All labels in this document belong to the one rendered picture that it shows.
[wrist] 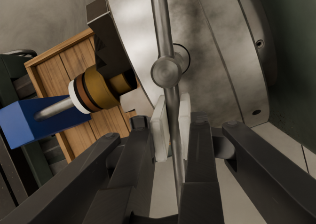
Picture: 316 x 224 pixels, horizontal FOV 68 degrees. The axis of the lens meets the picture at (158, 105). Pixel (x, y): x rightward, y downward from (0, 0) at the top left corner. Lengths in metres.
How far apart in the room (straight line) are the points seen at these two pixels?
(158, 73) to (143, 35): 0.10
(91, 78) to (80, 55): 0.29
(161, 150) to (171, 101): 0.04
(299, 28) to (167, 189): 1.49
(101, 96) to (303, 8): 0.30
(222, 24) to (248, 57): 0.04
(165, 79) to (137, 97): 0.23
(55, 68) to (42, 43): 1.16
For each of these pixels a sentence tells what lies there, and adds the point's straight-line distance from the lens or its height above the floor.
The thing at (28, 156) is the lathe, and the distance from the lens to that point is 0.77.
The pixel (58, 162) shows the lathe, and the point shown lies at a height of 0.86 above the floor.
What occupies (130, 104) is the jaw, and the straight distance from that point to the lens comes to 0.40.
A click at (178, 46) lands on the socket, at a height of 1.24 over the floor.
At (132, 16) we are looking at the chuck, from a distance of 0.26.
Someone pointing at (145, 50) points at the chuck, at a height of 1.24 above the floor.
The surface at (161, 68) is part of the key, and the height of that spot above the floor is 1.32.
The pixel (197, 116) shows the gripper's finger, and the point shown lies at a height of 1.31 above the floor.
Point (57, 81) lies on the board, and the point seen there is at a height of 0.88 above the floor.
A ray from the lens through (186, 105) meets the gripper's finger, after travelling 0.17.
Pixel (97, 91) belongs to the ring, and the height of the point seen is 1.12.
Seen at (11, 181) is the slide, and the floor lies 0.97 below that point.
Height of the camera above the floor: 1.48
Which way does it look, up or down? 77 degrees down
